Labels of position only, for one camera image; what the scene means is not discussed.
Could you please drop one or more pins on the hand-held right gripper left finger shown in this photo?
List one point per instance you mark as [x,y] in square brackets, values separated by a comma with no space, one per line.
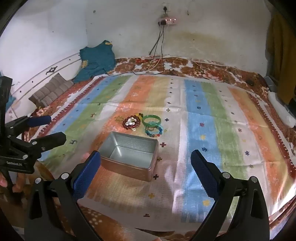
[87,176]

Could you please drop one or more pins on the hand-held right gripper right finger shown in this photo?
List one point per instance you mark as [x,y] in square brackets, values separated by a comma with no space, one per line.
[203,176]

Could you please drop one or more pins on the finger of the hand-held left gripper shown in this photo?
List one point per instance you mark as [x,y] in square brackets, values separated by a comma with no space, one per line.
[53,139]
[40,120]

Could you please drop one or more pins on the silver metal tin box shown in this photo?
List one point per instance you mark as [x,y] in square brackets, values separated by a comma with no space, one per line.
[129,148]

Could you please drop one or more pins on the green jade bangle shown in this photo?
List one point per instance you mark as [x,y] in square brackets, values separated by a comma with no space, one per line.
[151,117]

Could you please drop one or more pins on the person's left hand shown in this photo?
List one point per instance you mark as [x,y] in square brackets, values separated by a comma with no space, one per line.
[18,183]

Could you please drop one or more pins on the striped grey cushion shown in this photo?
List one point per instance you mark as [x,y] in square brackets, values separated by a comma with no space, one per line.
[50,90]

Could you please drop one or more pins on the white bed headboard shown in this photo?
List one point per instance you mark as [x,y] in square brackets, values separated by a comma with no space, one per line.
[34,76]

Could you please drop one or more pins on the striped colourful mat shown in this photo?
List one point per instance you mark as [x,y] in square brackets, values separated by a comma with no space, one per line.
[208,115]

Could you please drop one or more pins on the teal garment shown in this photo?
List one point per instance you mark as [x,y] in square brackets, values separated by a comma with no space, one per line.
[97,58]

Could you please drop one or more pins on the white rolled bundle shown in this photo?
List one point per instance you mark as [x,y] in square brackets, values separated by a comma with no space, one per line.
[282,109]

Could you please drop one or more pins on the grey box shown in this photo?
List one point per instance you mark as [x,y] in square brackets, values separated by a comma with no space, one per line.
[270,83]

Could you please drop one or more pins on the striped patterned table cloth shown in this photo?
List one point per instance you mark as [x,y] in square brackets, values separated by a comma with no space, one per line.
[180,63]

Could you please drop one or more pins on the yellow hanging cloth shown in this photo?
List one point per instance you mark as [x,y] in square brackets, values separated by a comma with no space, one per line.
[277,51]

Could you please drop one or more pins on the pink power strip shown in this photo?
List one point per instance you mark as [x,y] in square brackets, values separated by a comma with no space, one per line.
[168,20]

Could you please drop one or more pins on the white wall socket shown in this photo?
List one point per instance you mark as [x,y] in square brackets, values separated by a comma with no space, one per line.
[166,6]

